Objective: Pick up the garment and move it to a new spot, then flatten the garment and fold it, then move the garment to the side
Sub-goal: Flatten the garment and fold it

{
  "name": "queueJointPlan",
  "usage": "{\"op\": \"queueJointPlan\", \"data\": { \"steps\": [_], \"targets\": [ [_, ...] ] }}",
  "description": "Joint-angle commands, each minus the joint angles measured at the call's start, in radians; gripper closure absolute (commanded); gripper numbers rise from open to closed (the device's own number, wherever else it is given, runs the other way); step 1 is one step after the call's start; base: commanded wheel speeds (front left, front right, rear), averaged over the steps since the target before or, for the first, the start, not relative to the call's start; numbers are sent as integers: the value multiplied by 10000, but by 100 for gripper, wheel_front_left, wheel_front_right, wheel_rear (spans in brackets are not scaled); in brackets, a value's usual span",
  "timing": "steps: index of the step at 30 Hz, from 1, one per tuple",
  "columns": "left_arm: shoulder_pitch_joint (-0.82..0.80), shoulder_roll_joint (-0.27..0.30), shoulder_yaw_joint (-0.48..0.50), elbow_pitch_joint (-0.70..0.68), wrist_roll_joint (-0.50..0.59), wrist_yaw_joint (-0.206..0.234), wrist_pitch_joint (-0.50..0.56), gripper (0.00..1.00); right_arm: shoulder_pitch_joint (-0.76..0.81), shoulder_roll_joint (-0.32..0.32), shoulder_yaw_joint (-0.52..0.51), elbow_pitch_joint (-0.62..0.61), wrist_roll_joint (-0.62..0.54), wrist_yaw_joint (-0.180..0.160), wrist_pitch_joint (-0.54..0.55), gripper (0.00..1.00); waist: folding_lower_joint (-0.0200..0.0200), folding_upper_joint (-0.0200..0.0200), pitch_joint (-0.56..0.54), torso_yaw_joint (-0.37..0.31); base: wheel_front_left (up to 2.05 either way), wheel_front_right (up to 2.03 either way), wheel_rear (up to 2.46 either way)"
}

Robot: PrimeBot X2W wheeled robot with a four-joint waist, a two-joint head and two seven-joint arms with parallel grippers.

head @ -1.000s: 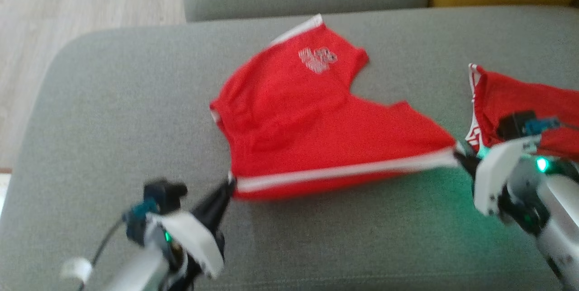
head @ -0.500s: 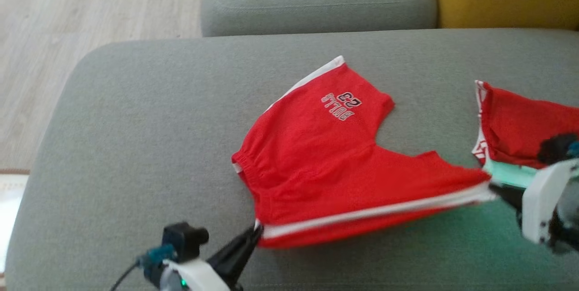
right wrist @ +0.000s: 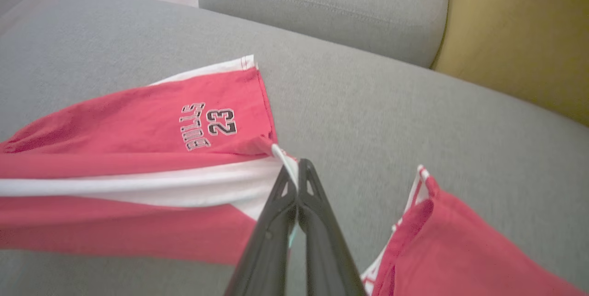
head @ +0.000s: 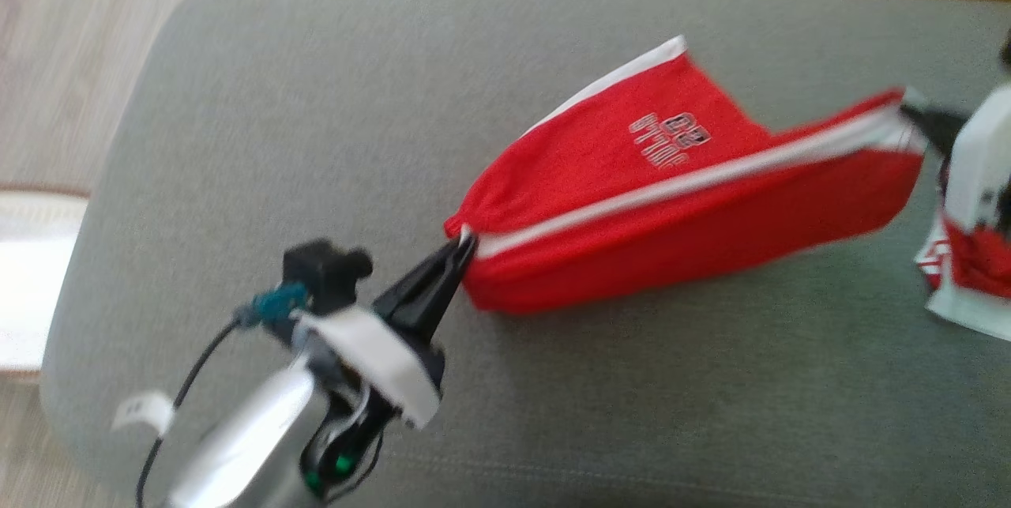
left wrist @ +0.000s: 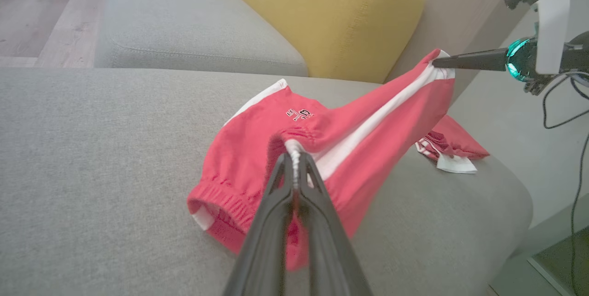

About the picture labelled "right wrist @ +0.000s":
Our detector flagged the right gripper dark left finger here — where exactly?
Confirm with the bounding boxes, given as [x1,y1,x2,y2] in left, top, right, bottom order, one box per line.
[224,162,300,296]

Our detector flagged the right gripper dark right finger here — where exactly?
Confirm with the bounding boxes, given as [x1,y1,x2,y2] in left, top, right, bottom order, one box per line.
[298,158,367,296]

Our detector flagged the red white-striped shorts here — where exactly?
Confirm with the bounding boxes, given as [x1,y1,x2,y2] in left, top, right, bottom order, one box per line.
[0,55,300,265]

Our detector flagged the grey sofa seat cushion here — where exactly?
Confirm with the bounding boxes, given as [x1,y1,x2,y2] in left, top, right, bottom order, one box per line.
[0,0,589,296]

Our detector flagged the grey sofa back cushion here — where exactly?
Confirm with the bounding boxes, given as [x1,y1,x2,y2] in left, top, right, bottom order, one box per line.
[199,0,451,69]

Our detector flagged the large yellow sofa cushion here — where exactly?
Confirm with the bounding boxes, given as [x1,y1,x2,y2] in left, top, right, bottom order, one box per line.
[433,0,589,126]

